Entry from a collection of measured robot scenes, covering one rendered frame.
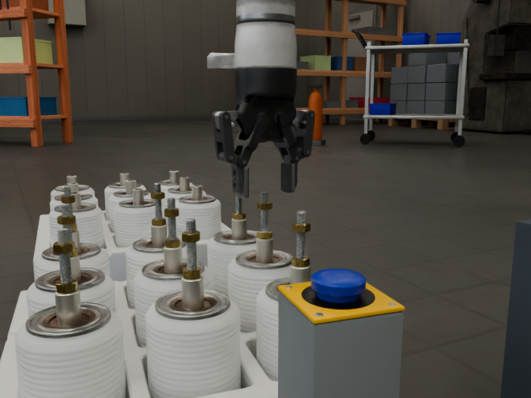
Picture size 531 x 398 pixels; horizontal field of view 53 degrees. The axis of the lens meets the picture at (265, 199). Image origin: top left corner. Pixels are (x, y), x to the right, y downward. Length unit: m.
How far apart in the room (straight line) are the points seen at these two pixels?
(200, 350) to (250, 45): 0.34
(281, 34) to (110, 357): 0.39
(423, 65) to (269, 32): 7.91
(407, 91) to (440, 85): 0.72
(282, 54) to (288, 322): 0.33
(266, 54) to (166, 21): 11.09
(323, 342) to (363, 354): 0.03
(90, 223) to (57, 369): 0.55
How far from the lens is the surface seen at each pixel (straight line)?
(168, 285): 0.63
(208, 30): 11.98
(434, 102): 8.29
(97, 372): 0.53
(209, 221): 1.07
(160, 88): 11.55
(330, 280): 0.39
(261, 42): 0.63
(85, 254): 0.75
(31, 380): 0.54
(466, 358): 1.05
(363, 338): 0.38
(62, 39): 5.86
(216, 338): 0.53
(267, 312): 0.56
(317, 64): 8.94
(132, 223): 1.04
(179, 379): 0.54
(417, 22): 10.11
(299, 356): 0.40
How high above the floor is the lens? 0.46
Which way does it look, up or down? 11 degrees down
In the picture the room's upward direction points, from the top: straight up
